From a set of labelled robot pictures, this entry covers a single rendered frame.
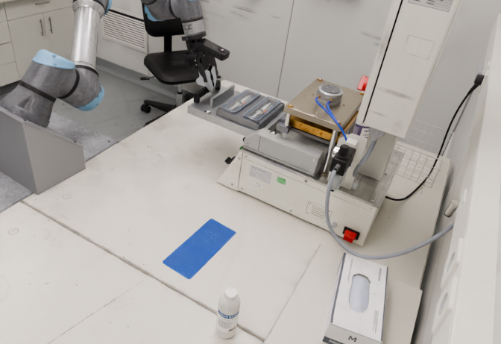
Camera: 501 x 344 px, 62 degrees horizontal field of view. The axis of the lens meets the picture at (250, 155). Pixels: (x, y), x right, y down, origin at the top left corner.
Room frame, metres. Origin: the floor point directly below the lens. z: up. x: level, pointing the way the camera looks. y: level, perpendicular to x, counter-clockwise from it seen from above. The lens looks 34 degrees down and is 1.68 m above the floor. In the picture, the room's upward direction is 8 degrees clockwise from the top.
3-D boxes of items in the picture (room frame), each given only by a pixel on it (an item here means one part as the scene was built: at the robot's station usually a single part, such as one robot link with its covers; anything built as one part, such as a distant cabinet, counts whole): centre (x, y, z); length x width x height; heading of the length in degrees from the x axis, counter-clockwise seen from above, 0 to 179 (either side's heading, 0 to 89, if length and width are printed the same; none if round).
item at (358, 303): (0.68, -0.31, 0.83); 0.23 x 0.12 x 0.07; 166
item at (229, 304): (0.60, 0.00, 0.82); 0.05 x 0.05 x 0.14
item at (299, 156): (1.11, -0.09, 0.97); 0.26 x 0.05 x 0.07; 66
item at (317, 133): (1.20, -0.21, 1.07); 0.22 x 0.17 x 0.10; 156
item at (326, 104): (1.17, -0.24, 1.08); 0.31 x 0.24 x 0.13; 156
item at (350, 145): (0.95, -0.24, 1.05); 0.15 x 0.05 x 0.15; 156
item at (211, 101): (1.33, 0.06, 0.97); 0.30 x 0.22 x 0.08; 66
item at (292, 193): (1.19, -0.20, 0.84); 0.53 x 0.37 x 0.17; 66
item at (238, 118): (1.31, 0.02, 0.98); 0.20 x 0.17 x 0.03; 156
